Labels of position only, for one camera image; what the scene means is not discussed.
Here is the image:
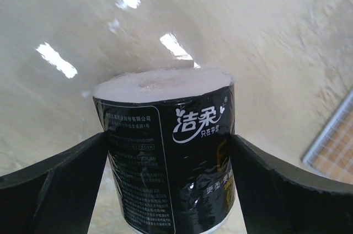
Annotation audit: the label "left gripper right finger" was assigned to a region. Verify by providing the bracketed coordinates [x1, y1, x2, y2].
[229, 135, 352, 233]

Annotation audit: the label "white wire wooden shelf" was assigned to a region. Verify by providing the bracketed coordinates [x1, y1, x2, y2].
[301, 91, 352, 184]

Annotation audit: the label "black roll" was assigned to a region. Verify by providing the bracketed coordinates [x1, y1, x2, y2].
[93, 67, 236, 233]

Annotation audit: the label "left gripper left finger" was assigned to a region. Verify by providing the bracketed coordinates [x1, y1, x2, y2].
[1, 133, 108, 233]

